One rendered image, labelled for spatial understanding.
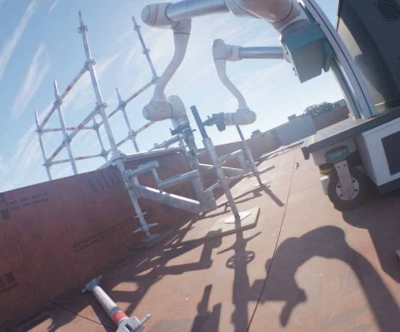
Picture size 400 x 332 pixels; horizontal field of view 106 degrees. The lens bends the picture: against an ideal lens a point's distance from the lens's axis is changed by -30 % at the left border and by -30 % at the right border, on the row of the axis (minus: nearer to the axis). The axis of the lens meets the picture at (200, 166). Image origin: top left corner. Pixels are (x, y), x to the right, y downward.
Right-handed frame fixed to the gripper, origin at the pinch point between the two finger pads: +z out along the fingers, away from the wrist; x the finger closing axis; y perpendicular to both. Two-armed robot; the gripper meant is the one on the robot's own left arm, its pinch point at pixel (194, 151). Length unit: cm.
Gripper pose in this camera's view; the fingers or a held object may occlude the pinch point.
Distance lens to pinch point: 132.1
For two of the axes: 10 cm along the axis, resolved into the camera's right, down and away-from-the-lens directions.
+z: 3.7, 9.3, -0.2
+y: 9.1, -3.7, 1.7
